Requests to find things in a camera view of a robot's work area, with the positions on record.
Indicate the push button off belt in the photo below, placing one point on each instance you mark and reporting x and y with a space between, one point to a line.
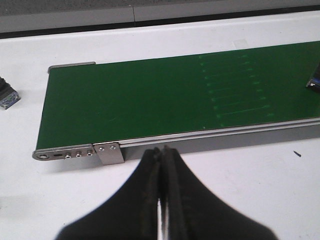
8 96

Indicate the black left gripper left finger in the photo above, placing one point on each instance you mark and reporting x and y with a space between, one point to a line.
130 214

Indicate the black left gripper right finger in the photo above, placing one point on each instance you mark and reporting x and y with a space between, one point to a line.
195 213

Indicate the green conveyor belt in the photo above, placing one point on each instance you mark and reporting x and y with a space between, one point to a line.
110 102

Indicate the aluminium conveyor side rail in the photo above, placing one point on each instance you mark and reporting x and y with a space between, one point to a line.
225 138

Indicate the metal conveyor start bracket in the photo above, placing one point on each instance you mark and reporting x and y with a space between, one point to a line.
109 153

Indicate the dark push button base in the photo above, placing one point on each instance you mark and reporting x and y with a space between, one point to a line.
314 81

